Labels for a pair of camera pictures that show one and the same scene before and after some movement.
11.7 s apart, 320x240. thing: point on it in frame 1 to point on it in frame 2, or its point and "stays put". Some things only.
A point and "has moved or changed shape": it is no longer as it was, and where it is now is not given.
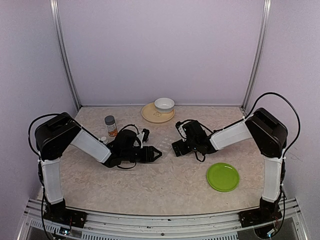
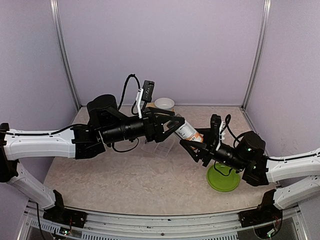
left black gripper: x=149 y=157 to x=156 y=133
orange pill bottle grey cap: x=111 y=125 has moved or changed shape
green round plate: x=223 y=177 stays put
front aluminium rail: x=224 y=226 stays put
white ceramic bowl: x=164 y=105 stays put
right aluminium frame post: x=267 y=8 stays put
